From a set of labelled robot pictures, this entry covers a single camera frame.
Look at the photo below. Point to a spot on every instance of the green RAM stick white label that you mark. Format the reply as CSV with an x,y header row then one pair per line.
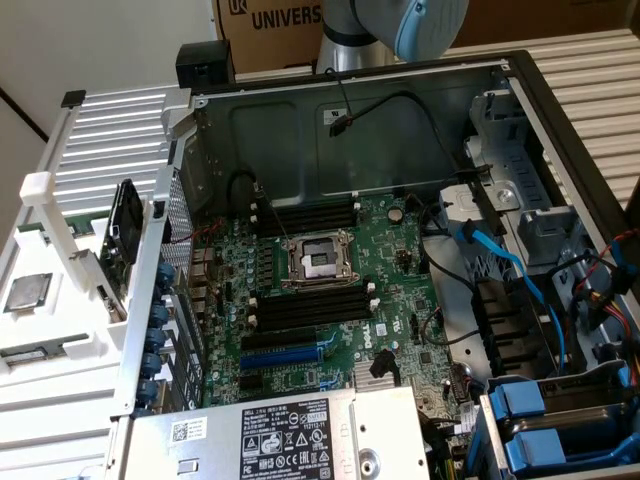
x,y
25,357

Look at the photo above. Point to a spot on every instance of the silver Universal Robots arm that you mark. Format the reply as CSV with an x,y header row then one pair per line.
x,y
340,50

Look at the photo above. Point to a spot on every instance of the silver CPU socket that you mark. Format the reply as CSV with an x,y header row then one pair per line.
x,y
320,260

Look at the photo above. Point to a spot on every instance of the thin metal locking lever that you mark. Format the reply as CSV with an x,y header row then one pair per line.
x,y
274,214

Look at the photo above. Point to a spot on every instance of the round coin battery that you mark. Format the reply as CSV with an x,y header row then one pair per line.
x,y
396,214

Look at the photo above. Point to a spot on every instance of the green Dell motherboard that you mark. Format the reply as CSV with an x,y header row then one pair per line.
x,y
400,280

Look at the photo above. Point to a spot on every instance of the long black expansion slot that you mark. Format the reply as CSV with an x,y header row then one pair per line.
x,y
280,339

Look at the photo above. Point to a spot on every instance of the open grey PC case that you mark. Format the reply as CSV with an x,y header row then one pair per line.
x,y
380,150

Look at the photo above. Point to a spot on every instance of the long blue expansion slot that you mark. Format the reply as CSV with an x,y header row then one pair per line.
x,y
280,358

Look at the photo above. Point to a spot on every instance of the black plug on heatsink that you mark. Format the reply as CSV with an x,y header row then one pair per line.
x,y
382,364

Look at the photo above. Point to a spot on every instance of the small silver heatsink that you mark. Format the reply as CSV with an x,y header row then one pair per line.
x,y
362,381

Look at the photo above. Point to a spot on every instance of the short black expansion slot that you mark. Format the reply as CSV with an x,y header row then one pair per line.
x,y
251,382

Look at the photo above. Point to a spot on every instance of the graphics card with black fan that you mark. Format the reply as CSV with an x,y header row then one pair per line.
x,y
127,220

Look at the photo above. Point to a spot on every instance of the printed Universal cardboard box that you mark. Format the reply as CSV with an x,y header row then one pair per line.
x,y
270,40

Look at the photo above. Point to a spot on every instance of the grey metal disk bay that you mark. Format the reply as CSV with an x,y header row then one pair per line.
x,y
520,165

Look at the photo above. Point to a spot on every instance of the black box device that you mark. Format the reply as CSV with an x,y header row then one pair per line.
x,y
205,60

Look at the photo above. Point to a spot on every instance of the silver power supply with label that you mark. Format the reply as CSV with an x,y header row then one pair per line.
x,y
225,440

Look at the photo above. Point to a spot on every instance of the blue plastic disk cage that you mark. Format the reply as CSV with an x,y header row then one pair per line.
x,y
525,400

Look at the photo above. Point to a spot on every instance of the white parts rack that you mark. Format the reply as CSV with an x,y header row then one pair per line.
x,y
60,320

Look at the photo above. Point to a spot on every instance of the silver CPU chip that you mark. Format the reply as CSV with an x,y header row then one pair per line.
x,y
27,292

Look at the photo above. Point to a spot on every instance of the plain brown cardboard box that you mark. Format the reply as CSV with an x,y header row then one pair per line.
x,y
550,15

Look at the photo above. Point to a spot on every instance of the small black rail cap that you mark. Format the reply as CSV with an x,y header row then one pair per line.
x,y
73,98

